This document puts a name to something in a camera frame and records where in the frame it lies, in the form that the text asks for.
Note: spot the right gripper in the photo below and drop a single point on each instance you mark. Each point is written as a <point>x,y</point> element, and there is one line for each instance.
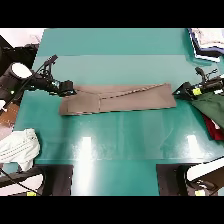
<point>186,90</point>

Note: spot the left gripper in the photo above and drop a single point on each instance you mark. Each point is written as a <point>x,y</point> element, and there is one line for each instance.
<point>67,88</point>

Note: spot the brown garment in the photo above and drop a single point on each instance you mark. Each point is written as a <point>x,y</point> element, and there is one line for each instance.
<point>133,99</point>

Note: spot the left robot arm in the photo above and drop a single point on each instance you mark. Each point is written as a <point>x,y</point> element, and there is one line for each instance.
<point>20,71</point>

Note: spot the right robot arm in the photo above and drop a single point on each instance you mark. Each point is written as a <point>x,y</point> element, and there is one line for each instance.
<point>204,170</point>

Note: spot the green garment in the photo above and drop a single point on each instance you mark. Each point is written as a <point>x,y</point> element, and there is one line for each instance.
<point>211,106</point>

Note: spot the dark blue folded garment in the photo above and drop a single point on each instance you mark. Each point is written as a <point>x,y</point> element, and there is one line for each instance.
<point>204,51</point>

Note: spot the red garment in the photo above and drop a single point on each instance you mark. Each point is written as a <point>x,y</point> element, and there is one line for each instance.
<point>216,130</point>

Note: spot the pale folded garment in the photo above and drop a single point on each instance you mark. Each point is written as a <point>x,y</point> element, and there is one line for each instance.
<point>210,36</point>

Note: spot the white garment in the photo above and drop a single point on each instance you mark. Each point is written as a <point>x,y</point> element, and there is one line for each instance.
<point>18,146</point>

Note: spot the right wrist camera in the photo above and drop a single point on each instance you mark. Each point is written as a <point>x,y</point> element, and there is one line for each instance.
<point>204,74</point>

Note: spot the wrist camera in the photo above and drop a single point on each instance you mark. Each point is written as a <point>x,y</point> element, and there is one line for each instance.
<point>49,61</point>
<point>204,74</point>

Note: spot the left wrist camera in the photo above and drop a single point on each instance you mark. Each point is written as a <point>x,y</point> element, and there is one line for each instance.
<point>49,61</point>

